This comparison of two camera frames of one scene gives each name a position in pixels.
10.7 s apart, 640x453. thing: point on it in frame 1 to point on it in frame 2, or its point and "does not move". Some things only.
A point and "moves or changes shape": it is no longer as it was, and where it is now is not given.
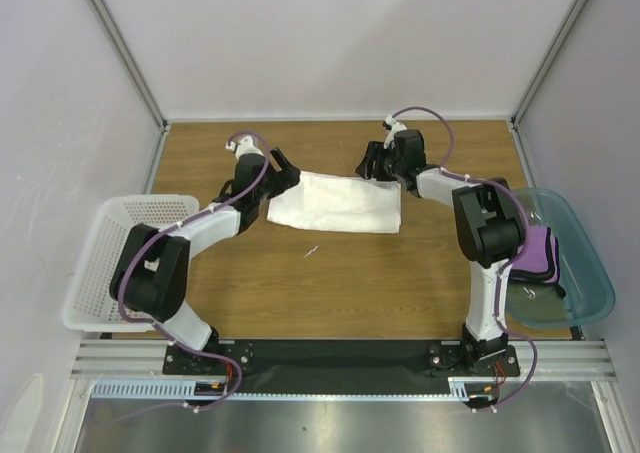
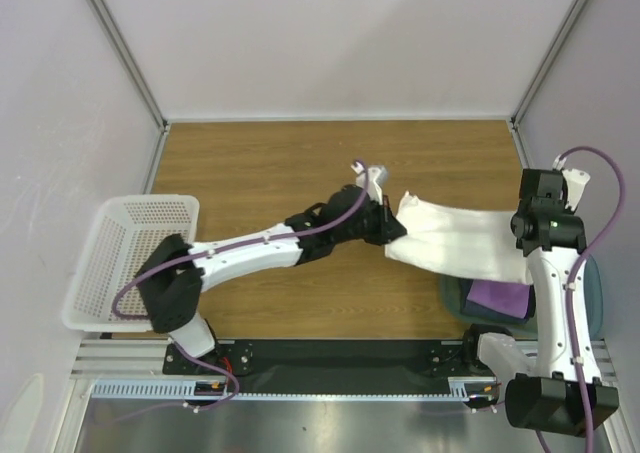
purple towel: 540,259 moves or changes shape
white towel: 333,201 to 474,242
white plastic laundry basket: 89,305 does not move
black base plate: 340,365 does not move
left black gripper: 285,178 to 388,228
